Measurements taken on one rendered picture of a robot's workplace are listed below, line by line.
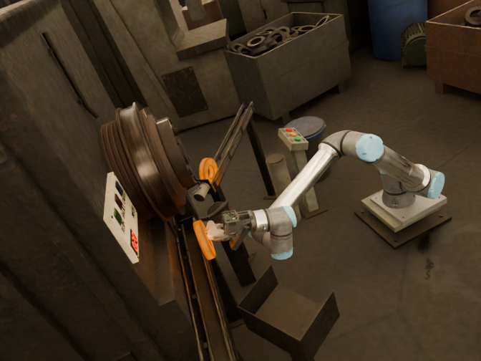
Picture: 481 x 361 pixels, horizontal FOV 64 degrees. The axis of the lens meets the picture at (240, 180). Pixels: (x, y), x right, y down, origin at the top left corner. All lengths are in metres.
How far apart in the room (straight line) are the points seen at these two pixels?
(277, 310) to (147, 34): 3.21
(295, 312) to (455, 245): 1.23
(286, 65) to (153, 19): 1.36
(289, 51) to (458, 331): 2.61
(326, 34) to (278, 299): 2.91
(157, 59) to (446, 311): 3.32
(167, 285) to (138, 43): 3.15
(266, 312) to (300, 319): 0.13
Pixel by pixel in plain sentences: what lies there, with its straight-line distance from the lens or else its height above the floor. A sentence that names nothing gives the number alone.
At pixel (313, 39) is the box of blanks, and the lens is 3.86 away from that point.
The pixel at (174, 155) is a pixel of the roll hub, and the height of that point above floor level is 1.17.
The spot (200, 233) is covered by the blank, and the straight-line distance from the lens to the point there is 1.44.
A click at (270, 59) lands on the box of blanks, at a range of 3.61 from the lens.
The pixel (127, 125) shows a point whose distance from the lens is 1.38.
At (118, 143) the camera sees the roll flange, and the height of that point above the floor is 1.28.
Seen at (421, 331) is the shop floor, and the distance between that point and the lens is 2.10.
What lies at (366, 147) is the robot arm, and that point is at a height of 0.84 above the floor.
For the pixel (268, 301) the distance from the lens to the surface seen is 1.51.
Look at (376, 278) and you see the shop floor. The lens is 2.28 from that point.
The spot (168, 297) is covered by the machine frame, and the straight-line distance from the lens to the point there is 1.32.
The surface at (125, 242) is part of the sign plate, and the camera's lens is 1.15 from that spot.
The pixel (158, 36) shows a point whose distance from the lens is 4.12.
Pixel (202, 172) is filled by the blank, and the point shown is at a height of 0.75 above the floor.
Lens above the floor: 1.78
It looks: 33 degrees down
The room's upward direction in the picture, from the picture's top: 20 degrees counter-clockwise
